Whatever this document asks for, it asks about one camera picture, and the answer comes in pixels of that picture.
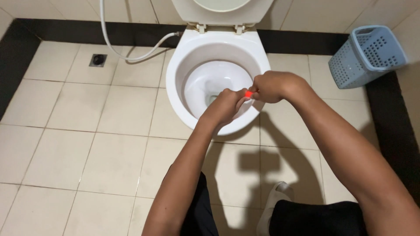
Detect person's right hand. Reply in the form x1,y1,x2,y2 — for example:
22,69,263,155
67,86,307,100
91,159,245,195
248,70,310,104

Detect person's left hand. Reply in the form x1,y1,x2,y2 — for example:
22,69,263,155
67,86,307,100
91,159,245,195
199,88,251,128

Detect white toilet bowl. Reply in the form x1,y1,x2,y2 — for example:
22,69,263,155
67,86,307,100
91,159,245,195
166,26,271,136

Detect white toilet seat lid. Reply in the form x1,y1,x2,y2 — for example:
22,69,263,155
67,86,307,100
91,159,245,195
171,0,275,27

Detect white slipper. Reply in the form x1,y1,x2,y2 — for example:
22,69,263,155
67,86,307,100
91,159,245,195
256,181,294,236

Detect blue plastic perforated bin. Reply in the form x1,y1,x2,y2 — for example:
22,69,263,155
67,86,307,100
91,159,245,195
328,25,408,90

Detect person's black shorts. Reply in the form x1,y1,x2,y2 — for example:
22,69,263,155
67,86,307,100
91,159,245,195
164,165,368,236

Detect metal floor drain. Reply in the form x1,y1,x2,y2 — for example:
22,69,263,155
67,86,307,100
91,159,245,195
89,54,108,68

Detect white bidet hose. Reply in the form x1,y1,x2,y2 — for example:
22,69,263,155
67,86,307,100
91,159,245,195
99,0,183,62

